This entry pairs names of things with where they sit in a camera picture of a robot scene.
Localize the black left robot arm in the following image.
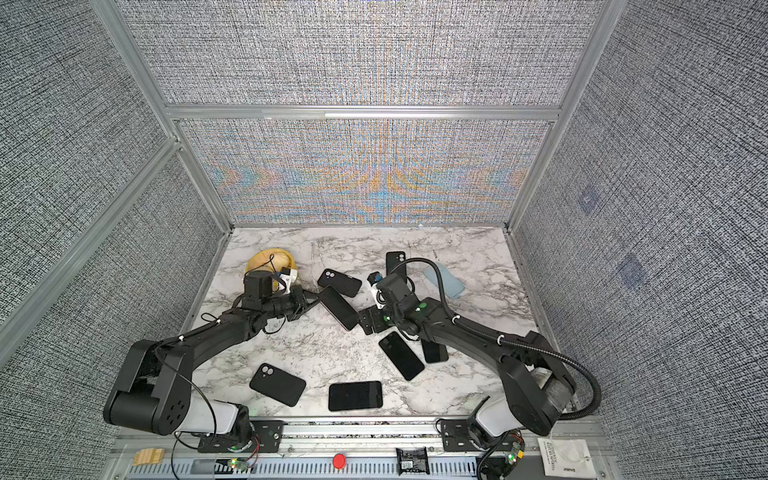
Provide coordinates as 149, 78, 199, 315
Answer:
103, 287, 318, 436

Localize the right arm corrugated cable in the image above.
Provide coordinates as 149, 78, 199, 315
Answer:
392, 257, 602, 420

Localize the light blue phone case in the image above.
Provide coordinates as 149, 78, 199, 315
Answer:
423, 263, 465, 299

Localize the yellow bamboo steamer basket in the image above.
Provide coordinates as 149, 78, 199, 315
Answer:
246, 248, 298, 292

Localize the black phone right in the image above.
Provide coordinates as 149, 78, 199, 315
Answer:
421, 339, 449, 364

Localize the aluminium front rail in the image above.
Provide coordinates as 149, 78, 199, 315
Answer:
101, 415, 625, 480

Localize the black phone case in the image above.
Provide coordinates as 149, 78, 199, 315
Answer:
385, 251, 407, 280
317, 268, 362, 298
249, 363, 307, 407

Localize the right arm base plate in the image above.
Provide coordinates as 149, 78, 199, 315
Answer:
435, 418, 525, 453

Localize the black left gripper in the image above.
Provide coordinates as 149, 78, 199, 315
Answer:
263, 285, 324, 322

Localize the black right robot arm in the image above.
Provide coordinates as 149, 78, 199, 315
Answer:
367, 272, 576, 441

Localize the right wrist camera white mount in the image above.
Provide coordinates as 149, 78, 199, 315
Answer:
367, 271, 396, 310

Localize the purple phone black screen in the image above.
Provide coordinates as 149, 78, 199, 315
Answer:
318, 287, 358, 331

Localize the small black electronics box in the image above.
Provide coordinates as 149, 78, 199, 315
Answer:
396, 447, 431, 475

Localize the red emergency button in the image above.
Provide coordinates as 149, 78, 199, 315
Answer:
332, 454, 347, 470

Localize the black phone middle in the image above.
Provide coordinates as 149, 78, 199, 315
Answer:
378, 332, 424, 381

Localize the wooden clips stack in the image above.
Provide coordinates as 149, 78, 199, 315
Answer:
132, 448, 166, 466

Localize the black phone front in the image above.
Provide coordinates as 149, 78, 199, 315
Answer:
328, 381, 383, 412

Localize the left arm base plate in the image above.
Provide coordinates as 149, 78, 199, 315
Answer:
196, 420, 285, 454

